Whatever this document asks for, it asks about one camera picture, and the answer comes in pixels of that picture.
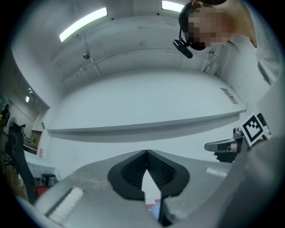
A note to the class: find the red box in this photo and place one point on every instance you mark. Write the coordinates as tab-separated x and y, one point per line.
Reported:
41	191

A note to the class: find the wall air vent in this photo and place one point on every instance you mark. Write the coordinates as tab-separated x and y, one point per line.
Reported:
43	125

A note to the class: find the wall pipe cluster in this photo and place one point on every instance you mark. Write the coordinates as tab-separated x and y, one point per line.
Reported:
210	64

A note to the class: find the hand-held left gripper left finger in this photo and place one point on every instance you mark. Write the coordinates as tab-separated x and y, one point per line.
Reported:
93	200

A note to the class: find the black office chair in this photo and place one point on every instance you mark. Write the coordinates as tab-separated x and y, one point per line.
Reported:
19	160

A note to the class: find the pink bottle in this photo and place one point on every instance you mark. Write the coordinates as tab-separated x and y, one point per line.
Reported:
41	153

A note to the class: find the light blue plate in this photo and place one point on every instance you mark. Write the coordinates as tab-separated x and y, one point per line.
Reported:
155	211

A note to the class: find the long white wall ledge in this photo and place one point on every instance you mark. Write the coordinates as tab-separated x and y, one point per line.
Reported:
144	131

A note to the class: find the person's grey shirt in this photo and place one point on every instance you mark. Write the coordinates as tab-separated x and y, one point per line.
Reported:
265	40

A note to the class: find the black chair armrest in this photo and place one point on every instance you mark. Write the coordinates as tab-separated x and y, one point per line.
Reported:
49	177

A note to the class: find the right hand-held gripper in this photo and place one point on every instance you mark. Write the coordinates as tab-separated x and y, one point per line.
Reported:
253	130

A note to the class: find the black head camera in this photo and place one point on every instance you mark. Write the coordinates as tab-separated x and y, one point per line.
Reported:
183	49

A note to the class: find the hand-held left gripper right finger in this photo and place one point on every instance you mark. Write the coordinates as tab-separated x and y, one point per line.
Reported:
191	178

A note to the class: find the ceiling conduit pipe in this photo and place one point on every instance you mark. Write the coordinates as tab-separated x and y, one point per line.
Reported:
111	57

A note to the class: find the long ceiling light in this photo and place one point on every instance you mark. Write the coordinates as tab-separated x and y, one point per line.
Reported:
172	6
83	23

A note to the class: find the small ceiling light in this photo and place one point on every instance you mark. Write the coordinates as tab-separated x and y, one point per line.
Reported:
27	99

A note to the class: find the round ceiling sensor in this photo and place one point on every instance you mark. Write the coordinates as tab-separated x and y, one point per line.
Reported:
86	55

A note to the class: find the table with white cloth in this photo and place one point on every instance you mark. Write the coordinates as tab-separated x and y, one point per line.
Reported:
41	165

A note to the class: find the person's head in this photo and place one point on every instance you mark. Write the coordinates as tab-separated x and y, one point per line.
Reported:
225	24

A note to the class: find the wall notice sheet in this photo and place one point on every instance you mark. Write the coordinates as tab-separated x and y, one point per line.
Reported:
229	95

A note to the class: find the red checkered cloth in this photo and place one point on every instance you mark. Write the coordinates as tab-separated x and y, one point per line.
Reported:
152	200

